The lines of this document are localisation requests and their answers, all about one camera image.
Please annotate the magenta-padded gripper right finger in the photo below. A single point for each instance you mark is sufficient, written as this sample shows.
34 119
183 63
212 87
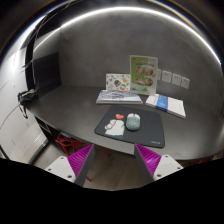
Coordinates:
166 165

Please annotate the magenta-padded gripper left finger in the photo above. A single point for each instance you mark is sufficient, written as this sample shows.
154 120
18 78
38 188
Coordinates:
61 166

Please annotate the white and green computer mouse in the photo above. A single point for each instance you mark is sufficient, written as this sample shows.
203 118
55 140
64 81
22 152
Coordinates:
133 121

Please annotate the black printed mouse pad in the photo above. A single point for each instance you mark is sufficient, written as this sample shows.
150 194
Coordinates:
150 130

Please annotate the white book with blue band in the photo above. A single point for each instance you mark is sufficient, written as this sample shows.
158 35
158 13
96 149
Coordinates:
168 105

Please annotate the grey striped book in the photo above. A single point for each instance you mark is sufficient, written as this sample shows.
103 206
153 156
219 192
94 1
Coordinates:
118 97

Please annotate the green menu sign stand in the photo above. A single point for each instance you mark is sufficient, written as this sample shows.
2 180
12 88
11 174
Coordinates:
143 75

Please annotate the white card with colourful stickers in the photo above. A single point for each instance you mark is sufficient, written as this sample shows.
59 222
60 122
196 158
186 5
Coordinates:
117 82

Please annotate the red metal table frame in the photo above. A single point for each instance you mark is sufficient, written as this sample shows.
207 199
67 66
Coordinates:
66 143

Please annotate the white wall socket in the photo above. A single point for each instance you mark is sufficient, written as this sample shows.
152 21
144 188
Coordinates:
166 77
185 83
176 80
159 74

